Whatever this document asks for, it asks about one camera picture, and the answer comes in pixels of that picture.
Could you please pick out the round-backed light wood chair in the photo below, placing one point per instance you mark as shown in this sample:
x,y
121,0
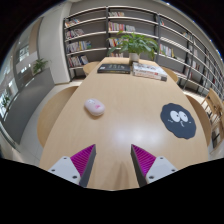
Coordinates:
x,y
171,75
201,116
51,113
89,67

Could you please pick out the black hardcover book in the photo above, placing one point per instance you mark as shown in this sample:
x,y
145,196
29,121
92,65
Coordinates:
x,y
113,68

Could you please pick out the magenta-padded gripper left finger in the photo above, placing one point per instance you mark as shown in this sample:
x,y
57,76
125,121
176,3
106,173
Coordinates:
x,y
68,166

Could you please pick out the white red spine book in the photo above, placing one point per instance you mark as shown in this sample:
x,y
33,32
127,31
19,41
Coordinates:
x,y
150,76

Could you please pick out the white illustrated cover book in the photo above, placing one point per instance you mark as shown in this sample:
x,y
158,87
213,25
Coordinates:
x,y
148,69

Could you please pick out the grey bookshelf unit with books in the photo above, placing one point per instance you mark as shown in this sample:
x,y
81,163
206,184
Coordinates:
x,y
90,36

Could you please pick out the dark cartoon-eyed mouse pad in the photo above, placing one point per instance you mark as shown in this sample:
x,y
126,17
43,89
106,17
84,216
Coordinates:
x,y
178,121

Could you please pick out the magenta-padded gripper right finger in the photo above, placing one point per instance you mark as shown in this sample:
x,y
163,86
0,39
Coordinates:
x,y
156,168

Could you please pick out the light wooden frame chairs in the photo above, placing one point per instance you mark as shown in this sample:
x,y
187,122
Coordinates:
x,y
213,103

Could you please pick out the small green floor plant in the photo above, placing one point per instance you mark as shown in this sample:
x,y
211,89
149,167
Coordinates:
x,y
39,65

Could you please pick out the pale pink computer mouse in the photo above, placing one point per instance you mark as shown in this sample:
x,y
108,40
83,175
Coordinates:
x,y
94,106

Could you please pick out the green potted plant white pot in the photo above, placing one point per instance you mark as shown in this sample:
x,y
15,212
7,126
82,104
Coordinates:
x,y
135,45

